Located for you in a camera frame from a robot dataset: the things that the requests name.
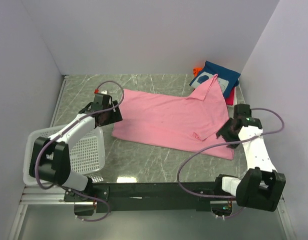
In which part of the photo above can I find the pink t shirt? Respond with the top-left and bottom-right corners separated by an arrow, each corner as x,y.
112,75 -> 234,160

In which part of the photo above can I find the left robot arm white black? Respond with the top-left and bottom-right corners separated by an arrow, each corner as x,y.
29,100 -> 122,201

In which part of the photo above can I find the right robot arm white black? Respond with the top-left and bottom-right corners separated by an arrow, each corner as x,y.
213,117 -> 286,212

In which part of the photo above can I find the red folded t shirt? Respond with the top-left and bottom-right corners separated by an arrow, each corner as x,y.
225,87 -> 235,105

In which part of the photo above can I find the white folded t shirt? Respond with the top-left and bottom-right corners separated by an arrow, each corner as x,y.
229,87 -> 237,108

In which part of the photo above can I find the white plastic laundry basket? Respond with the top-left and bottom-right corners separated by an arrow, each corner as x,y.
23,125 -> 105,186

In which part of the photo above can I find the blue printed folded t shirt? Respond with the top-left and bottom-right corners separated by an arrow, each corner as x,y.
189,61 -> 241,99

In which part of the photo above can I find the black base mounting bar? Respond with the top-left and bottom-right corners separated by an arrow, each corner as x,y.
64,182 -> 230,213

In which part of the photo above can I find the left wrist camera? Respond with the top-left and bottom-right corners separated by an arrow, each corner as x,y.
92,89 -> 113,111

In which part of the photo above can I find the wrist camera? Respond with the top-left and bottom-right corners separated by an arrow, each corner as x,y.
233,103 -> 252,119
92,89 -> 113,111

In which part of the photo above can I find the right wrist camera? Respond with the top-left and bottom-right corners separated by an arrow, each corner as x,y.
233,103 -> 252,119

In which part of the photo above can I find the aluminium rail frame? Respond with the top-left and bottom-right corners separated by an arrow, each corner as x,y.
15,74 -> 308,240

